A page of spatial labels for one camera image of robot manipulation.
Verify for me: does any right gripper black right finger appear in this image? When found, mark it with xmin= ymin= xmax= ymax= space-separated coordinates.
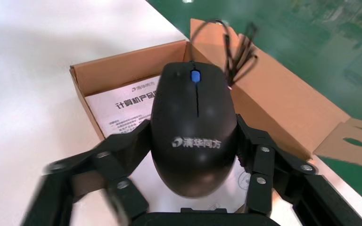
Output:
xmin=235 ymin=113 xmax=362 ymax=226

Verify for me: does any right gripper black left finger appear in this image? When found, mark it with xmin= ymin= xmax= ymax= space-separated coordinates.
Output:
xmin=22 ymin=120 xmax=152 ymax=226

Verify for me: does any black wired computer mouse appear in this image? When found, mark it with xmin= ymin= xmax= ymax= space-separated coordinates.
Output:
xmin=149 ymin=18 xmax=260 ymax=199

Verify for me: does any brown cardboard storage box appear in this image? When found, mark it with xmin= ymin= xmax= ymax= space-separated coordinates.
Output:
xmin=69 ymin=18 xmax=362 ymax=200

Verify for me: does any white printed instruction sheet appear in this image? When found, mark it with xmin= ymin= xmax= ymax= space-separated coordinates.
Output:
xmin=85 ymin=74 xmax=254 ymax=216

